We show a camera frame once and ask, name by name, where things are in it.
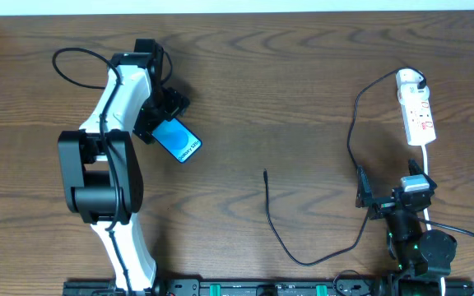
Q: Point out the white charger plug adapter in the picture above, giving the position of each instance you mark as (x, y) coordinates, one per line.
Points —
(408, 93)

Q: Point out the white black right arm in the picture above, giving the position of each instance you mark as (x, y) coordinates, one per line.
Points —
(424, 256)

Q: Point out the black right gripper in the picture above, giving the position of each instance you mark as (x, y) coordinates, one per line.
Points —
(385, 205)

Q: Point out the blue screen smartphone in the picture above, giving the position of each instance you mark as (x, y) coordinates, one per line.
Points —
(177, 139)

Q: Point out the white power strip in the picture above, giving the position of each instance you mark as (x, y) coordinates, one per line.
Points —
(417, 117)

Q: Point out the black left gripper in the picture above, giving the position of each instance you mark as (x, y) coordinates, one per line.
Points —
(148, 129)

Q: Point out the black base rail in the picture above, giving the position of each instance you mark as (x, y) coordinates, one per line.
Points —
(345, 286)

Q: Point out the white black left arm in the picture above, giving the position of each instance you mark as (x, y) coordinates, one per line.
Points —
(102, 179)

